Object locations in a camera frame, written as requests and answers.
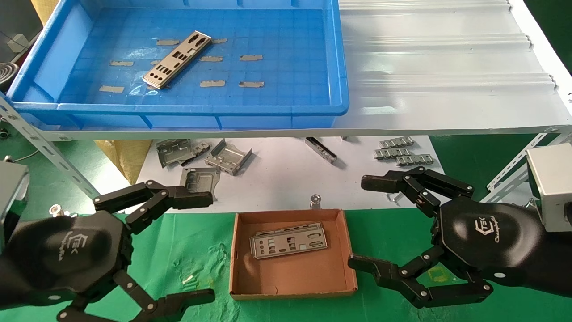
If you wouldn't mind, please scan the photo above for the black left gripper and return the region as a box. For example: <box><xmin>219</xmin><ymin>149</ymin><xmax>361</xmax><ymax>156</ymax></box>
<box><xmin>0</xmin><ymin>209</ymin><xmax>216</xmax><ymax>322</ymax></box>

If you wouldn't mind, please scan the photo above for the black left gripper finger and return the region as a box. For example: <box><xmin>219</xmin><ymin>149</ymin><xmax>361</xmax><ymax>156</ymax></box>
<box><xmin>93</xmin><ymin>180</ymin><xmax>214</xmax><ymax>235</ymax></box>

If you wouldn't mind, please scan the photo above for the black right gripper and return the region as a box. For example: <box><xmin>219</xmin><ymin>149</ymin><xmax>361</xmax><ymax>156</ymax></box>
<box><xmin>348</xmin><ymin>166</ymin><xmax>572</xmax><ymax>309</ymax></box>

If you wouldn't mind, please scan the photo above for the silver metal I/O shield plate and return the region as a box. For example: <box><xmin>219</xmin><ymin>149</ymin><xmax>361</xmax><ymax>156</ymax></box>
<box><xmin>254</xmin><ymin>226</ymin><xmax>291</xmax><ymax>237</ymax></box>
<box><xmin>143</xmin><ymin>30</ymin><xmax>212</xmax><ymax>90</ymax></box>
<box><xmin>250</xmin><ymin>222</ymin><xmax>328</xmax><ymax>259</ymax></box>

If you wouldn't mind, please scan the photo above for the brown cardboard box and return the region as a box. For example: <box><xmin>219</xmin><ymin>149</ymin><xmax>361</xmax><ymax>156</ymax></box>
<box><xmin>229</xmin><ymin>208</ymin><xmax>358</xmax><ymax>300</ymax></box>

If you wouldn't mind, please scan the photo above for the blue plastic tray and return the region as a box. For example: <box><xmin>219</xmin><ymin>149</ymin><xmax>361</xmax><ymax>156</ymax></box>
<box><xmin>7</xmin><ymin>0</ymin><xmax>350</xmax><ymax>131</ymax></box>

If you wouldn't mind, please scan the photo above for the small white box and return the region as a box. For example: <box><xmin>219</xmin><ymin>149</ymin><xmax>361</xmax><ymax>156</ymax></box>
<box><xmin>7</xmin><ymin>34</ymin><xmax>30</xmax><ymax>52</ymax></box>

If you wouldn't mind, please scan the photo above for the flat grey stamped metal part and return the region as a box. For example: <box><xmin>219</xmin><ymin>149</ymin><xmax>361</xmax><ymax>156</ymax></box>
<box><xmin>180</xmin><ymin>167</ymin><xmax>221</xmax><ymax>203</ymax></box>

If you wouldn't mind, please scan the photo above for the yellow woven bag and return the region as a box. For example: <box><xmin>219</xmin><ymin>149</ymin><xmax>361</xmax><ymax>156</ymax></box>
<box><xmin>93</xmin><ymin>140</ymin><xmax>153</xmax><ymax>185</ymax></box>

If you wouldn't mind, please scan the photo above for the segmented metal strip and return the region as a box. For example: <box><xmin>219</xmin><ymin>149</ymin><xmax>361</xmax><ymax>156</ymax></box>
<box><xmin>379</xmin><ymin>136</ymin><xmax>415</xmax><ymax>149</ymax></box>
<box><xmin>374</xmin><ymin>148</ymin><xmax>412</xmax><ymax>161</ymax></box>
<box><xmin>395</xmin><ymin>154</ymin><xmax>436</xmax><ymax>168</ymax></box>

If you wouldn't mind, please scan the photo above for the white paper sheet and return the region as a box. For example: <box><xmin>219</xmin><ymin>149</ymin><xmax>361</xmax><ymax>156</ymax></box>
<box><xmin>134</xmin><ymin>136</ymin><xmax>446</xmax><ymax>214</ymax></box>

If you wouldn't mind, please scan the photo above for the metal nut and bolt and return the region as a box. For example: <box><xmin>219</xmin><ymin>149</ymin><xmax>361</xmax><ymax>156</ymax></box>
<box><xmin>49</xmin><ymin>203</ymin><xmax>79</xmax><ymax>220</ymax></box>

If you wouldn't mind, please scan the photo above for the slotted grey angle bar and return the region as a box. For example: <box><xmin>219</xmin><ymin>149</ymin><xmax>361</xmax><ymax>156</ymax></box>
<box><xmin>0</xmin><ymin>96</ymin><xmax>101</xmax><ymax>199</ymax></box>
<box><xmin>485</xmin><ymin>132</ymin><xmax>572</xmax><ymax>204</ymax></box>

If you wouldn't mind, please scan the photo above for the white corrugated metal shelf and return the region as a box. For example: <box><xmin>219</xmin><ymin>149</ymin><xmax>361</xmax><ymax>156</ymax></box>
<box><xmin>27</xmin><ymin>0</ymin><xmax>572</xmax><ymax>143</ymax></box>

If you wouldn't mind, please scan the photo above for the grey spiral coil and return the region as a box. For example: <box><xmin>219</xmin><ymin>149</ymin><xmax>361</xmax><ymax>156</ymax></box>
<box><xmin>0</xmin><ymin>63</ymin><xmax>19</xmax><ymax>92</ymax></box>

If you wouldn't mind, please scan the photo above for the grey U-shaped metal bracket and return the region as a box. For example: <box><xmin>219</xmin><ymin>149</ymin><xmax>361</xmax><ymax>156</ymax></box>
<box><xmin>204</xmin><ymin>138</ymin><xmax>253</xmax><ymax>176</ymax></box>

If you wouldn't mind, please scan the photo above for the slender metal bracket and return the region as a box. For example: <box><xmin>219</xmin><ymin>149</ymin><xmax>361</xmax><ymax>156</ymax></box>
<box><xmin>305</xmin><ymin>137</ymin><xmax>338</xmax><ymax>165</ymax></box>

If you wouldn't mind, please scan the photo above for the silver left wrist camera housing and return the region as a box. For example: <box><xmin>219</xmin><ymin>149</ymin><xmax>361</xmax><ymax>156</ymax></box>
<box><xmin>0</xmin><ymin>161</ymin><xmax>30</xmax><ymax>251</ymax></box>

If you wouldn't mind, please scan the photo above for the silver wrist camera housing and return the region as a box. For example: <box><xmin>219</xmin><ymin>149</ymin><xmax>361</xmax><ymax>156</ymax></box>
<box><xmin>0</xmin><ymin>161</ymin><xmax>30</xmax><ymax>251</ymax></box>
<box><xmin>526</xmin><ymin>143</ymin><xmax>572</xmax><ymax>233</ymax></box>

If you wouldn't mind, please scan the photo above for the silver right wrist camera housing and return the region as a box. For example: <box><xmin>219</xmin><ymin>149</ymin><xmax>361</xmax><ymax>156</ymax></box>
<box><xmin>526</xmin><ymin>143</ymin><xmax>572</xmax><ymax>233</ymax></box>

